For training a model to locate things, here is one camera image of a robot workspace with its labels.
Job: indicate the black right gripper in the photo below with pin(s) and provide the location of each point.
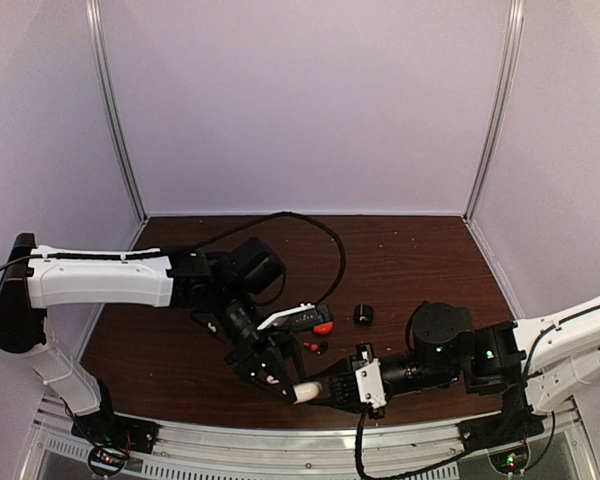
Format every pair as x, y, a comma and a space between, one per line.
358, 368

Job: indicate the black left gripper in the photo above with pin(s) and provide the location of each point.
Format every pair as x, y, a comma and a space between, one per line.
252, 347

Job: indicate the white charging case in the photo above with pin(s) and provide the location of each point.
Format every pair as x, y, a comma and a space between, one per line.
307, 391

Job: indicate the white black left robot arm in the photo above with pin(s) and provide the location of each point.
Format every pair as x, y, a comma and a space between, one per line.
37, 277

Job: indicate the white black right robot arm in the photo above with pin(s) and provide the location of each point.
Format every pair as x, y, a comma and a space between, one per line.
534, 364

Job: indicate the red round charging case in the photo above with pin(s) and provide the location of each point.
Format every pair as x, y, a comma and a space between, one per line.
324, 328

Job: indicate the black charging case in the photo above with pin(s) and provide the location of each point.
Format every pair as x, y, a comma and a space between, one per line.
363, 314

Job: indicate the black earbud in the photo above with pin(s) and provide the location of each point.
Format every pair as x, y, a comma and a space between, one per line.
322, 347

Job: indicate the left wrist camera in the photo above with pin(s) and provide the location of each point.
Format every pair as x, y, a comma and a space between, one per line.
304, 317

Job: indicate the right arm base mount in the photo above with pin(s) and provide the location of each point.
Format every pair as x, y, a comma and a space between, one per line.
503, 428

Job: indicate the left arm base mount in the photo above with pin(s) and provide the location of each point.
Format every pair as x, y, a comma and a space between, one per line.
113, 438

